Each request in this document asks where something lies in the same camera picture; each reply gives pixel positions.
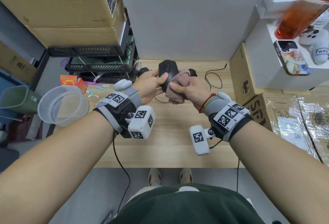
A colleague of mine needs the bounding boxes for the small stamped cardboard box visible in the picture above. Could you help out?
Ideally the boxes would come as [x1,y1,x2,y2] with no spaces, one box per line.
[229,42,263,105]

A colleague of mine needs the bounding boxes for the person's right hand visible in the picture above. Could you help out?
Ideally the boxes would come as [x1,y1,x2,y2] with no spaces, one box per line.
[169,76,216,114]

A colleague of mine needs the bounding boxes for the green trash bin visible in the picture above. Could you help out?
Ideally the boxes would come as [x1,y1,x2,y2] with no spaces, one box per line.
[0,85,43,115]

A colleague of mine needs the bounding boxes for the person's left forearm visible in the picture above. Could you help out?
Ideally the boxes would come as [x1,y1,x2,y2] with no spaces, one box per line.
[0,111,115,224]

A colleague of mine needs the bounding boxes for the grey left wrist sleeve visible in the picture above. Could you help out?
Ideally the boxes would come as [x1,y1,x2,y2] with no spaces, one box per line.
[124,86,143,107]

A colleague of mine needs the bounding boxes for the plain cardboard box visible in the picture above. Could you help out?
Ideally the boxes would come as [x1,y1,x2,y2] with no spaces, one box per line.
[27,10,128,49]

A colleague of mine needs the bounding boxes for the person's left shoe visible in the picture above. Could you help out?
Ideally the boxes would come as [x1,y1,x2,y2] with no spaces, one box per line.
[148,168,162,187]

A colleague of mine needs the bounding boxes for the white left wrist puck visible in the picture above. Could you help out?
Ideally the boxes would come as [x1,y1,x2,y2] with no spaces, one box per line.
[113,79,133,91]

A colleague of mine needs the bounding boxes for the red string bracelet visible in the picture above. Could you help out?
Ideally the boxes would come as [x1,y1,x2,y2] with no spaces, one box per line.
[198,93,217,114]

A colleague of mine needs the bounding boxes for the cardboard box with black logo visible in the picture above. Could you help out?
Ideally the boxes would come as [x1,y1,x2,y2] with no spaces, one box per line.
[244,93,329,167]

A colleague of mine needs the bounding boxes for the small white boxes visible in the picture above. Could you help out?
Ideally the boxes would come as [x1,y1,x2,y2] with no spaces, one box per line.
[256,0,309,19]

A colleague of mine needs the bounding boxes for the black stacked tray rack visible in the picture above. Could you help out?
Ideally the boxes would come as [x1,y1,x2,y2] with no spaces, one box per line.
[47,15,141,84]

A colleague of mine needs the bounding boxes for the white wrist puck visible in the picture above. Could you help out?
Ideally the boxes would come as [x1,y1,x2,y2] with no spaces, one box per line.
[217,92,232,102]
[113,79,133,91]

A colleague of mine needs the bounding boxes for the grey wrist sleeve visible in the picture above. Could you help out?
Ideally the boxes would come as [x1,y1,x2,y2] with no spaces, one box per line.
[124,86,143,107]
[204,96,227,117]

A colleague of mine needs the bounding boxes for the white rounded device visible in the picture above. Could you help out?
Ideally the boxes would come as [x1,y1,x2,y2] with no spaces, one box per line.
[298,26,329,65]

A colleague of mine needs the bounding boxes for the dark red bag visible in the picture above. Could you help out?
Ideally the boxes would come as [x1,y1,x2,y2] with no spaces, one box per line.
[9,115,43,141]

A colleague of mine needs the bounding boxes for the large white box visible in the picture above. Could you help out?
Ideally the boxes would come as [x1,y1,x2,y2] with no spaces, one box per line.
[245,18,329,91]

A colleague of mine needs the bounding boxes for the person's left hand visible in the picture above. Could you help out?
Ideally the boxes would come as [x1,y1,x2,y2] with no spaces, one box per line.
[132,70,169,105]

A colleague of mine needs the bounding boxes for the cardboard box with small prints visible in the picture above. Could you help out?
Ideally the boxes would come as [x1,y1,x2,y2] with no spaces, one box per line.
[0,41,38,84]

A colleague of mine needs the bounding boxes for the clear plastic basin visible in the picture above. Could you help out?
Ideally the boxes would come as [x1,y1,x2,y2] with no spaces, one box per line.
[38,85,90,127]

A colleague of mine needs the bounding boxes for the large stamped cardboard box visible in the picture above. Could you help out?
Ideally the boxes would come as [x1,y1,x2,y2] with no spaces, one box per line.
[0,0,126,29]

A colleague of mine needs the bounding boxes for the grey right wrist sleeve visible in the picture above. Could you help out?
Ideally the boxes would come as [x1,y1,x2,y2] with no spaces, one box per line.
[204,96,227,117]

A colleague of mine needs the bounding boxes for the pink fluffy wiping cloth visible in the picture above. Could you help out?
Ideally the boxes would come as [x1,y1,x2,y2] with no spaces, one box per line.
[164,69,193,105]

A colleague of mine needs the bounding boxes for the orange box with green print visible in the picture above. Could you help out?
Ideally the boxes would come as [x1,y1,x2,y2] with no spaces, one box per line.
[60,75,78,87]

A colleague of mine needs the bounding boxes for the black left rig cable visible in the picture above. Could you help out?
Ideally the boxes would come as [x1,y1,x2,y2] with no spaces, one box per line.
[113,131,131,214]

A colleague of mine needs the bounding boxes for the blue panel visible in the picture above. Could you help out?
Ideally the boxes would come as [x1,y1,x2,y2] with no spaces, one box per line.
[0,68,28,119]

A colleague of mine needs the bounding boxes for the person's beige trousers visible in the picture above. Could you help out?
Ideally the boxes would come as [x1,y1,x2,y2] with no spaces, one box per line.
[126,186,160,208]

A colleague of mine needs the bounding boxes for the left wrist camera rig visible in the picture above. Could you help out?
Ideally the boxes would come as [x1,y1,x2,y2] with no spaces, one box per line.
[93,91,157,140]

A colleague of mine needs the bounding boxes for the orange bottle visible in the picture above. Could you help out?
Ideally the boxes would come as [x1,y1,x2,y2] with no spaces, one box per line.
[274,0,329,40]

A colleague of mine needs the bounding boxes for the dark grey padded seat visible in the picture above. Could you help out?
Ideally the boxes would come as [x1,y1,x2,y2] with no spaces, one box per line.
[0,148,20,173]

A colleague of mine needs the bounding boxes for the white right wrist puck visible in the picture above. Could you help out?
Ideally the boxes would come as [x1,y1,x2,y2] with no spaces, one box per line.
[217,92,232,102]

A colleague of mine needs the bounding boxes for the person's dark shirt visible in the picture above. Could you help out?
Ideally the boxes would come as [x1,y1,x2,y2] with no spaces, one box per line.
[109,183,265,224]

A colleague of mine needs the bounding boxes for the person's right forearm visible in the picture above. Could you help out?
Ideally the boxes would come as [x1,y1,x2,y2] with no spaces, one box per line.
[229,121,329,224]

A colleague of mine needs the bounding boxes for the phone with colourful case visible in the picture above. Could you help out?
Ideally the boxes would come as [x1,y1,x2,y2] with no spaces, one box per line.
[273,40,312,77]

